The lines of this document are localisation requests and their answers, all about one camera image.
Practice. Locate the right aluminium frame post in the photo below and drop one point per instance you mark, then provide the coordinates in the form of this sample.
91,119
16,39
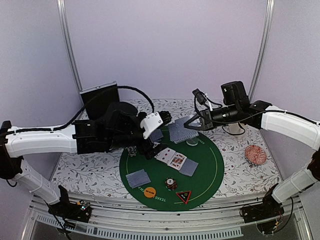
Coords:
268,17

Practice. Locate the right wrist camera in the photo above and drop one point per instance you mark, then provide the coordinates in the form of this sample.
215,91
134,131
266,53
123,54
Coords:
202,99

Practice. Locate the three of diamonds card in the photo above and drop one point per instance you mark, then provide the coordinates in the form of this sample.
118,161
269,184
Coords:
165,155

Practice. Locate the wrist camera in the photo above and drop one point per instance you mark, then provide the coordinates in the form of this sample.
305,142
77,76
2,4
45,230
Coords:
202,99
153,121

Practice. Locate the dealt card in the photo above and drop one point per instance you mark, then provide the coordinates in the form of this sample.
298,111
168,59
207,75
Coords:
156,135
136,174

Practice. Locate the king of diamonds card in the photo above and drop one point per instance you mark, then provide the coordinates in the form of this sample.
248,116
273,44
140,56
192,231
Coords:
177,161

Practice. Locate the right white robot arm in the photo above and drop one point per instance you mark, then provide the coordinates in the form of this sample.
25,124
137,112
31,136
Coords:
237,108

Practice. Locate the blue poker chip stack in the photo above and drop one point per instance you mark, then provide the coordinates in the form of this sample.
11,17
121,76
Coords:
132,151

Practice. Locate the blue playing card deck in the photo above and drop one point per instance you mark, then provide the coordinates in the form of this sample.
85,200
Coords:
178,133

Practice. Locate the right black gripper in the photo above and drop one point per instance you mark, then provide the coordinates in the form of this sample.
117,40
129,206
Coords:
206,120

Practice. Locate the cream ceramic mug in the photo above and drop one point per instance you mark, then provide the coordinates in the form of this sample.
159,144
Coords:
236,129

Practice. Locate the red patterned small bowl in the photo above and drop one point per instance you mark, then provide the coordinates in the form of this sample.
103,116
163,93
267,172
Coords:
255,155

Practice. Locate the left aluminium frame post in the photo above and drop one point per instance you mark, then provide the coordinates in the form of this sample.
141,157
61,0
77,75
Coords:
61,7

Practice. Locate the black red triangular marker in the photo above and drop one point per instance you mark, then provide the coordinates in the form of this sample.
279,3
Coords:
184,196

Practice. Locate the red black poker chip stack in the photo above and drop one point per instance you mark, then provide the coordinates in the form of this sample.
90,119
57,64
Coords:
171,184

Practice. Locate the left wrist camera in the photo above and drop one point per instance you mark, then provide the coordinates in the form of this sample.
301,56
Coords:
153,121

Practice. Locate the orange big blind button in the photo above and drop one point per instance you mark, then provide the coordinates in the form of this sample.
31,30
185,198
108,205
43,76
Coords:
149,192

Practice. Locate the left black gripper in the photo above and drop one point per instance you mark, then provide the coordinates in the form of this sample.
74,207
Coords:
144,149

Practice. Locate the aluminium frame post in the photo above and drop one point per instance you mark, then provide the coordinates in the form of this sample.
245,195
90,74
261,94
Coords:
268,17
61,7

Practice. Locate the round green poker mat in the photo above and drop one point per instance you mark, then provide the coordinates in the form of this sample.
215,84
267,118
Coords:
204,183

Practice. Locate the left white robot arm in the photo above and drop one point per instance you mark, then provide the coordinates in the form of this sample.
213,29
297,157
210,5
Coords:
121,126

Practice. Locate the aluminium front rail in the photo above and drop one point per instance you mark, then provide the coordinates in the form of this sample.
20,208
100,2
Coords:
217,219

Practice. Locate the floral patterned table cover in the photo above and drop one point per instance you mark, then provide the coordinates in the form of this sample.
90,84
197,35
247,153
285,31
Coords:
98,174

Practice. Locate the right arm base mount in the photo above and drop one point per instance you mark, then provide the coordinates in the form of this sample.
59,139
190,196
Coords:
269,208

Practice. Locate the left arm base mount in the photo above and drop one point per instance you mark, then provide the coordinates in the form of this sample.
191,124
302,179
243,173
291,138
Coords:
80,211

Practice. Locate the aluminium poker chip case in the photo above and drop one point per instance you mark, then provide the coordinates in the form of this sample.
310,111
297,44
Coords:
98,98

